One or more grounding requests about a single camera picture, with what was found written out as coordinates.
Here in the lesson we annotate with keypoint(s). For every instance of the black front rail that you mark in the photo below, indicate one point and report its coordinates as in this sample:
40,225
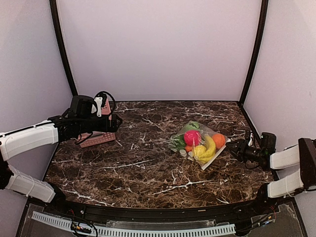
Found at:
231,213

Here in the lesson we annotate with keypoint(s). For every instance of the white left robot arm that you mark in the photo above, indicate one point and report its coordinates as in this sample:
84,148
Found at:
48,132

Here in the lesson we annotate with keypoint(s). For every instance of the orange fake fruit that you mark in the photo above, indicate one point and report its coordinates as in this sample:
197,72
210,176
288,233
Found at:
219,140

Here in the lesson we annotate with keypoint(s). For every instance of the black frame post left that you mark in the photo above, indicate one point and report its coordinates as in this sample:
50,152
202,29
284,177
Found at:
61,47

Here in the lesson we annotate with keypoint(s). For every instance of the pink perforated plastic basket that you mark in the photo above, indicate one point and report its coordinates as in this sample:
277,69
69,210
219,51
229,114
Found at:
96,138

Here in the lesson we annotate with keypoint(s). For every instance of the green fake watermelon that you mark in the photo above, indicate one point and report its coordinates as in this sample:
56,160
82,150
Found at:
192,125

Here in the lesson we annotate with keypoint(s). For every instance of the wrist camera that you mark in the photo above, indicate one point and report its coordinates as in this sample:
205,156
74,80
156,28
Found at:
268,142
84,107

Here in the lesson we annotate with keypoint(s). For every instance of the yellow fake banana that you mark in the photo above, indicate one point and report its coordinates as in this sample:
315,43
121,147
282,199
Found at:
211,148

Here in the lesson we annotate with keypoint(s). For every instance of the yellow fake lemon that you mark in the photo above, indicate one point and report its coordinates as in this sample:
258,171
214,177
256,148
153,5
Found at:
198,151

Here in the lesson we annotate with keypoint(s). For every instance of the white slotted cable duct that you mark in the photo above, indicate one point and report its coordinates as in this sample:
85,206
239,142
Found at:
136,229

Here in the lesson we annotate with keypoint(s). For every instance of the black frame post right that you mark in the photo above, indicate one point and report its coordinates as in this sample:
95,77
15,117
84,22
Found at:
255,51

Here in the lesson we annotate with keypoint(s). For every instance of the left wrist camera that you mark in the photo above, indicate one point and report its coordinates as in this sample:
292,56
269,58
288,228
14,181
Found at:
84,107

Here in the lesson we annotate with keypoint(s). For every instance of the black frame post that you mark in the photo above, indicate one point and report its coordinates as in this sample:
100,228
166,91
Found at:
255,51
61,47

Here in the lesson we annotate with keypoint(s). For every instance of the pink fake fruit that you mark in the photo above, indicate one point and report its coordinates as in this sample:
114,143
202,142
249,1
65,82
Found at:
192,137

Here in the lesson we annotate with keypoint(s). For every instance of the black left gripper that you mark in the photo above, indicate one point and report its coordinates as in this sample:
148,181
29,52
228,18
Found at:
114,127

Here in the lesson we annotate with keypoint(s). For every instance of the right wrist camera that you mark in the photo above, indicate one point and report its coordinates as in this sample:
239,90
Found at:
268,142

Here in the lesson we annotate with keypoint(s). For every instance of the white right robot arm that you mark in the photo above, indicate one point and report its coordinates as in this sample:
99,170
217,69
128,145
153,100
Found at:
302,156

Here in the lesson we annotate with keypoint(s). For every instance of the clear zip top bag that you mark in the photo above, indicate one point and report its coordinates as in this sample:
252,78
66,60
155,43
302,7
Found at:
177,144

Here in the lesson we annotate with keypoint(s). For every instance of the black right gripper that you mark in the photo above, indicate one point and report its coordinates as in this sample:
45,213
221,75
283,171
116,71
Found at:
242,143

